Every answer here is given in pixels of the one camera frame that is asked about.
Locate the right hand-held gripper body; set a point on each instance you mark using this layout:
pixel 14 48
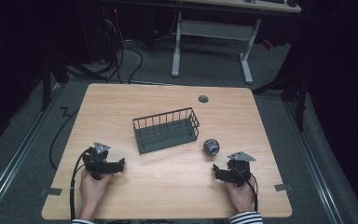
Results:
pixel 240 169

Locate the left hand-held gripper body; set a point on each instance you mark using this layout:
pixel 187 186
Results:
pixel 95 161

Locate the person's left hand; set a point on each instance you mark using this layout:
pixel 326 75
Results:
pixel 91 193

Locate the dark patterned ball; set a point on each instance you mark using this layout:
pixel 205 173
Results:
pixel 211 147

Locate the grey tape piece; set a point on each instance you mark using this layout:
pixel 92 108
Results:
pixel 282 187
pixel 52 191

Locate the grey table grommet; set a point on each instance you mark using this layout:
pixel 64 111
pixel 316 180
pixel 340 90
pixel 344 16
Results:
pixel 203 99

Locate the black metal stand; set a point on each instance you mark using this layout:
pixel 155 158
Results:
pixel 298 93
pixel 48 77

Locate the white-legged desk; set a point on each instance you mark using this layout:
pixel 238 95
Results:
pixel 214 29

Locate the metal floor rail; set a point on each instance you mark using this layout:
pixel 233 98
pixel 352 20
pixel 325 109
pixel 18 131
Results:
pixel 318 174
pixel 18 155

